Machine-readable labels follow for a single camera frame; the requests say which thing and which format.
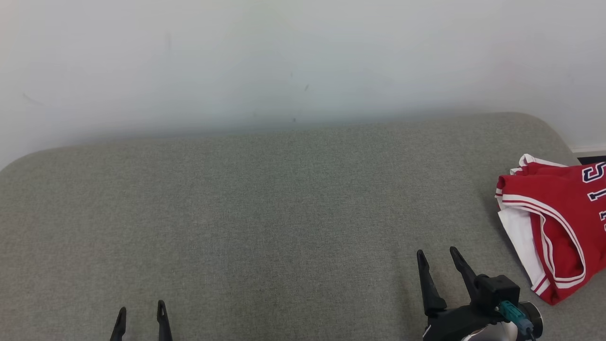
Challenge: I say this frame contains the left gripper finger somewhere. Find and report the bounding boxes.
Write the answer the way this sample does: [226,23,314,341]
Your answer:
[157,299,174,341]
[110,306,127,341]

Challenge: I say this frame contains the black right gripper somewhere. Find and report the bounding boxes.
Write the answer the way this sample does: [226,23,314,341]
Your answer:
[417,246,499,341]

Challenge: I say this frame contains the red and white garment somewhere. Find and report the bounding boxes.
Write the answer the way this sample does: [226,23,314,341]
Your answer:
[494,153,606,306]

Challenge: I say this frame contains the grey fabric sofa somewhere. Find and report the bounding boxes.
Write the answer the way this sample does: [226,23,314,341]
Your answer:
[0,112,606,341]

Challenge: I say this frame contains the black cable with teal plug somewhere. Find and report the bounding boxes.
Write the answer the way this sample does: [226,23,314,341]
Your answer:
[497,300,538,341]

